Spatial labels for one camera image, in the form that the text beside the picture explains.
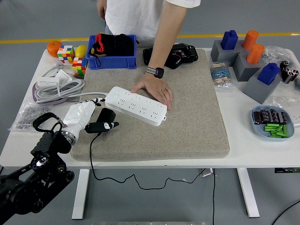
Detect clear bag of resistors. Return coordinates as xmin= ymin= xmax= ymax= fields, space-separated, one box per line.
xmin=209 ymin=60 xmax=236 ymax=91

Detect black hanging cable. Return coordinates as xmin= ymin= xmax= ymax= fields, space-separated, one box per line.
xmin=211 ymin=168 xmax=216 ymax=225

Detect black floor cable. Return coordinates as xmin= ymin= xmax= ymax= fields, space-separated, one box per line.
xmin=271 ymin=200 xmax=300 ymax=225

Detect clear plastic bag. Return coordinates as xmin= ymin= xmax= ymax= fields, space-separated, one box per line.
xmin=261 ymin=45 xmax=297 ymax=68
xmin=272 ymin=95 xmax=300 ymax=127

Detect grey-white power strip cord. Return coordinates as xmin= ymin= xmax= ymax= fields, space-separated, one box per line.
xmin=34 ymin=61 xmax=108 ymax=104

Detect grey block holder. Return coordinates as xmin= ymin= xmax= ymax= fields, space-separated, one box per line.
xmin=210 ymin=39 xmax=246 ymax=67
xmin=242 ymin=73 xmax=282 ymax=105
xmin=233 ymin=52 xmax=261 ymax=82

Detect orange cylinder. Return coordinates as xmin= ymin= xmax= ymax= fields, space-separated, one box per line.
xmin=246 ymin=43 xmax=265 ymax=65
xmin=241 ymin=30 xmax=260 ymax=50

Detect white table leg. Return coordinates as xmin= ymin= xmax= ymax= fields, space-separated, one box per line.
xmin=236 ymin=168 xmax=260 ymax=218
xmin=71 ymin=168 xmax=91 ymax=220

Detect grey-brown mat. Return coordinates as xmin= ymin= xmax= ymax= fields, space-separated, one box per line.
xmin=70 ymin=48 xmax=230 ymax=162

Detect yellow lemon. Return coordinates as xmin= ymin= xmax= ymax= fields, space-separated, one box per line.
xmin=75 ymin=45 xmax=88 ymax=58

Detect red black fabric strap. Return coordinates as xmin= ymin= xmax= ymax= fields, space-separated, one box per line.
xmin=88 ymin=33 xmax=108 ymax=66

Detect clear bag of metal nuts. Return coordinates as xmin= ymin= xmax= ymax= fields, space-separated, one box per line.
xmin=9 ymin=103 xmax=51 ymax=132

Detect black wristwatch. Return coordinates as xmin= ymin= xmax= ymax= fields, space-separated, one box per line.
xmin=144 ymin=67 xmax=165 ymax=79

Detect multicolour puzzle cube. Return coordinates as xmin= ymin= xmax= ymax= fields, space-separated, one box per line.
xmin=71 ymin=57 xmax=89 ymax=77
xmin=57 ymin=44 xmax=75 ymax=64

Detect silver bracket under table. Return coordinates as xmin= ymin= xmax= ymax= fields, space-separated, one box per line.
xmin=198 ymin=168 xmax=214 ymax=178

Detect white power strip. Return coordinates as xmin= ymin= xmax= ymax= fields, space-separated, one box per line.
xmin=104 ymin=86 xmax=168 ymax=127

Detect black table control panel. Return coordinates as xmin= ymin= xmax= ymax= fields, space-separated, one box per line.
xmin=274 ymin=167 xmax=300 ymax=174

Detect person's left hand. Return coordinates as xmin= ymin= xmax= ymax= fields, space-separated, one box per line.
xmin=130 ymin=72 xmax=173 ymax=111

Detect white rectangular box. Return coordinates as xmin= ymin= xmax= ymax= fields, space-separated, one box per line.
xmin=37 ymin=77 xmax=59 ymax=88

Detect pale blue plate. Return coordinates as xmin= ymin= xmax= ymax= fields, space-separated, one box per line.
xmin=251 ymin=105 xmax=295 ymax=142

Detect black plug adapter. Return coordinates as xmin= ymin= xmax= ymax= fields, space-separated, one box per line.
xmin=96 ymin=107 xmax=117 ymax=135

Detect thin black plug cord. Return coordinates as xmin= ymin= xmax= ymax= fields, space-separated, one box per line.
xmin=90 ymin=132 xmax=207 ymax=190

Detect person's torso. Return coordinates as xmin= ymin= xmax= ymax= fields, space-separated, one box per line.
xmin=104 ymin=0 xmax=202 ymax=47

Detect person's right hand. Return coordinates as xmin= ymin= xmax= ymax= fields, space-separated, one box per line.
xmin=97 ymin=0 xmax=107 ymax=21

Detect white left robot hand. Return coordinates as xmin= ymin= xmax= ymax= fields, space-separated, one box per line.
xmin=62 ymin=97 xmax=120 ymax=139

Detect blue block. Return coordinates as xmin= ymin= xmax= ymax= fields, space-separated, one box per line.
xmin=221 ymin=30 xmax=239 ymax=51
xmin=257 ymin=62 xmax=281 ymax=85

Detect orange fruit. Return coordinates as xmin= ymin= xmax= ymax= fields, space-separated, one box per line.
xmin=46 ymin=40 xmax=63 ymax=58

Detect black mechanical device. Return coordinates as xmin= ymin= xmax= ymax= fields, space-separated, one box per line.
xmin=142 ymin=43 xmax=199 ymax=70

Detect black fabric bundle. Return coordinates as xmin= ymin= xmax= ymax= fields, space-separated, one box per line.
xmin=105 ymin=33 xmax=139 ymax=57

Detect blue plastic bin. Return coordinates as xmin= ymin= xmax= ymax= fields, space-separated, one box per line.
xmin=85 ymin=34 xmax=137 ymax=70

